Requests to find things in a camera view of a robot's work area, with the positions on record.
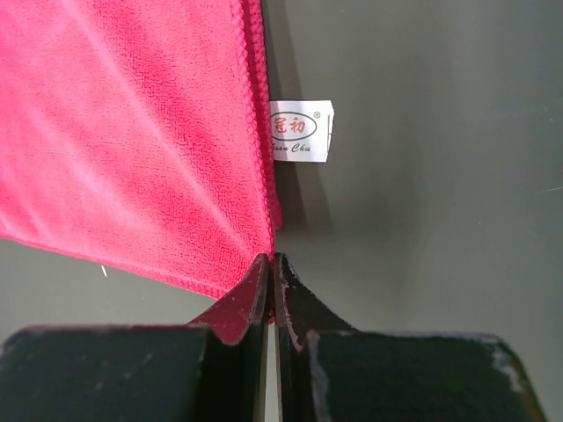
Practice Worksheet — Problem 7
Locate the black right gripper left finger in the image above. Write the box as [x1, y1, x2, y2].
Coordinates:
[1, 255, 271, 421]

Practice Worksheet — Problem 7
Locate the pink microfiber towel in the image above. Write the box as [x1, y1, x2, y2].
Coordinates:
[1, 1, 282, 298]

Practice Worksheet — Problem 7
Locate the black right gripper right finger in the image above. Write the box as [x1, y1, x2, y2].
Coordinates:
[273, 254, 545, 421]

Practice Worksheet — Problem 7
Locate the white towel brand label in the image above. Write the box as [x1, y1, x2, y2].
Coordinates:
[270, 100, 334, 163]

